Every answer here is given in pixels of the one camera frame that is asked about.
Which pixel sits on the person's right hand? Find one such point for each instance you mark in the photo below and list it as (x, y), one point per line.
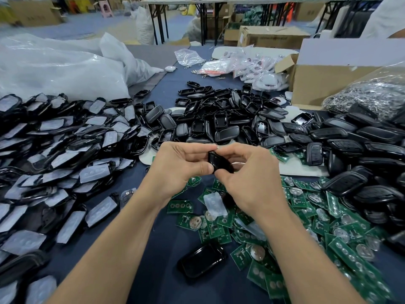
(256, 183)

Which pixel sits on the person's left hand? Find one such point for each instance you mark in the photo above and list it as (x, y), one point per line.
(177, 174)

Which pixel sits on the pile of black shell halves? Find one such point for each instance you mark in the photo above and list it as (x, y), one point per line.
(234, 114)

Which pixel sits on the lone glossy black shell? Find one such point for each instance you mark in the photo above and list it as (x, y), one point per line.
(201, 259)

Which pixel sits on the pile of green circuit boards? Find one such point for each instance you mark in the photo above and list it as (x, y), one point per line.
(335, 243)

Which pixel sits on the pile of assembled black fobs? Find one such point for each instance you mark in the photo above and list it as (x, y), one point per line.
(370, 161)

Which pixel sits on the pile of shells with pads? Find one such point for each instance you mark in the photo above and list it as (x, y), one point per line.
(60, 161)

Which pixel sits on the person's left forearm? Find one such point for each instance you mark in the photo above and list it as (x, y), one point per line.
(104, 256)

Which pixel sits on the person's right forearm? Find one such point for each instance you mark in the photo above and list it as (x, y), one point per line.
(310, 266)

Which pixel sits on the clear plastic film piece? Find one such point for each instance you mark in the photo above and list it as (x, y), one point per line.
(215, 204)

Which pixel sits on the small white object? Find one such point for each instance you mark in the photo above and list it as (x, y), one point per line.
(170, 69)

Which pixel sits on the heap of clear parts bags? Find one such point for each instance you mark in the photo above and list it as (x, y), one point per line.
(261, 71)

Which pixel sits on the clear bag with red label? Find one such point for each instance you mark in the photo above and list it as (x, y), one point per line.
(215, 67)

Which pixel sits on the small crumpled clear plastic bag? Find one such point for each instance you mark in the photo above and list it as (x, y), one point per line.
(190, 57)

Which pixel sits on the large open cardboard box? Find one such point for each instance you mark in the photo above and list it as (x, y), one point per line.
(332, 82)

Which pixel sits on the brown cardboard box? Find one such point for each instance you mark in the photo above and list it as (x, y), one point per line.
(274, 38)

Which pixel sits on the clear bag of metal parts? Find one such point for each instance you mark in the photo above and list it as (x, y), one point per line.
(376, 96)

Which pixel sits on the white sack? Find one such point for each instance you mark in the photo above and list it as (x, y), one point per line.
(145, 25)

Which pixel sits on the large white plastic bag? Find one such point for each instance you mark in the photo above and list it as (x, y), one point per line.
(60, 67)

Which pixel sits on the pink plastic stool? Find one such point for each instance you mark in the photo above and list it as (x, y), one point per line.
(105, 9)

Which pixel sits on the long white table top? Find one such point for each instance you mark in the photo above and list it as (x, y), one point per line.
(285, 1)

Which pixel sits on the tan cardboard box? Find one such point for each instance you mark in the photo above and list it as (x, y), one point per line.
(35, 12)

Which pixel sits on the black metal table frame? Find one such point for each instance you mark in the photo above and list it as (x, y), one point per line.
(161, 22)

